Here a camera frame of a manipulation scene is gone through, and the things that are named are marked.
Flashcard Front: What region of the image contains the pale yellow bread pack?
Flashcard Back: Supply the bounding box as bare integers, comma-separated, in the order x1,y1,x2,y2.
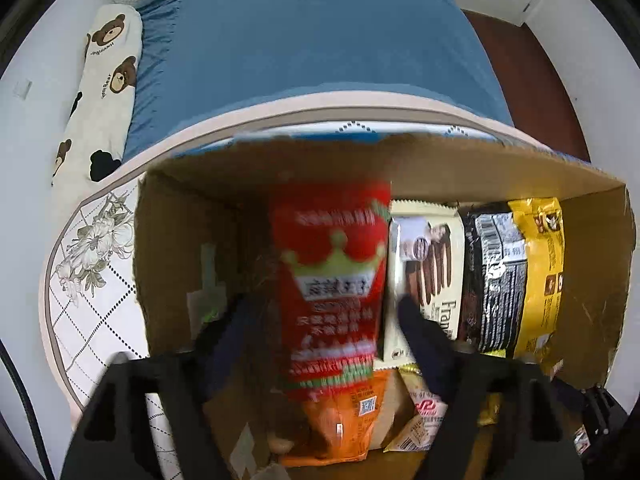
383,364,447,453

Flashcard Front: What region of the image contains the black yellow biscuit pack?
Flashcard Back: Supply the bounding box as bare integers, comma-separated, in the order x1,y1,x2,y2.
458,197,565,362

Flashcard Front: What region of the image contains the orange snack pack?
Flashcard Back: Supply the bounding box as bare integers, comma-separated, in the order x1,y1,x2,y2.
278,370,390,468

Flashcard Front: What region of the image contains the cream Franzzi cookie pack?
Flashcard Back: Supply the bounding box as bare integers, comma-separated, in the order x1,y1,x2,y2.
374,200,464,370

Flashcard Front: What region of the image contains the red crown snack pack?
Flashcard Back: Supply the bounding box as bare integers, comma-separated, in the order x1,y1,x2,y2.
269,181,390,400

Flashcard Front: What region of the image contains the cardboard milk box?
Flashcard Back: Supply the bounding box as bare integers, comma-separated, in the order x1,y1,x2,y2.
128,127,636,479

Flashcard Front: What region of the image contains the bear print long pillow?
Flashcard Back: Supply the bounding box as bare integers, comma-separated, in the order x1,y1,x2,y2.
52,4,142,184

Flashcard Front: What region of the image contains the blue bed sheet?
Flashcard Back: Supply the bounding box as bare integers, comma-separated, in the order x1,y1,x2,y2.
125,0,512,158

